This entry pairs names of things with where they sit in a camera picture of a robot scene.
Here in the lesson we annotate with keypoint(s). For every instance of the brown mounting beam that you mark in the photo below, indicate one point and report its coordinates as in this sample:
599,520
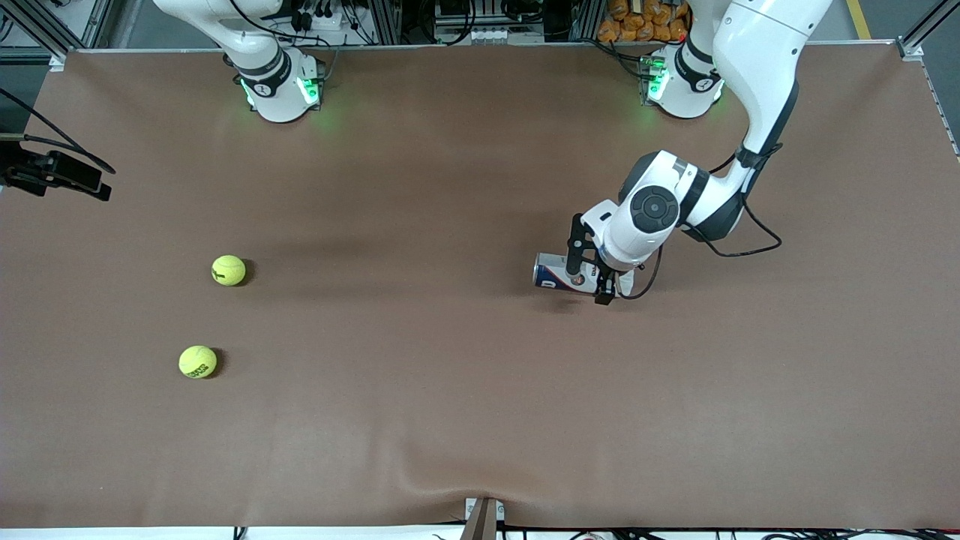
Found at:
480,525

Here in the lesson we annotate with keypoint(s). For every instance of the white Wilson tennis ball can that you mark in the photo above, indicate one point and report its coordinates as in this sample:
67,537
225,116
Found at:
551,274

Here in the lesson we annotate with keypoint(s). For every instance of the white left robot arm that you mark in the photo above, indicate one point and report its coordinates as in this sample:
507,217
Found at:
765,60

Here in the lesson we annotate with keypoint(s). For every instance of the white power strip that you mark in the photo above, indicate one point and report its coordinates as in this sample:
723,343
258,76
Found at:
326,21

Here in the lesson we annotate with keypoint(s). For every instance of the metal edge bracket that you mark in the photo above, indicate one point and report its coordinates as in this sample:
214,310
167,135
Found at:
471,506

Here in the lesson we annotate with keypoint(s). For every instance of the pile of orange packets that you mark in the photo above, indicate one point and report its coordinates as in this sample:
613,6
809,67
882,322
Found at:
637,22

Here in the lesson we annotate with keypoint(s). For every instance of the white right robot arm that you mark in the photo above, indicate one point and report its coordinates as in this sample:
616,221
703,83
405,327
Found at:
274,97

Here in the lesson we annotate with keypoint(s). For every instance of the white terminal block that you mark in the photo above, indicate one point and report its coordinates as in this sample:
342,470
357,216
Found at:
487,35

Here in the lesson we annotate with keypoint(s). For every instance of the brown table mat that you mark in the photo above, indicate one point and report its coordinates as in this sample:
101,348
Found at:
480,390

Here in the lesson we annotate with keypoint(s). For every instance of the yellow Roland Garros tennis ball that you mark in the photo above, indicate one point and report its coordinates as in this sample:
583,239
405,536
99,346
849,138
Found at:
197,361

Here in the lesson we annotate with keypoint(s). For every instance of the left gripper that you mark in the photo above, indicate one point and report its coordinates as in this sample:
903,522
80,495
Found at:
604,283

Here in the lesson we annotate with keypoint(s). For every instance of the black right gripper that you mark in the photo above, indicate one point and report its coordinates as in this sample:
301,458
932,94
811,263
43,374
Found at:
30,173

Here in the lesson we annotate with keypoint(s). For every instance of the metal corner bracket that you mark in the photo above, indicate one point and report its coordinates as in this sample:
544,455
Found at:
909,49
57,63

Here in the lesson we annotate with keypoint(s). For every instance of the aluminium frame post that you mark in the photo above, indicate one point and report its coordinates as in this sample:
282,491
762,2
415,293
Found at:
583,19
388,21

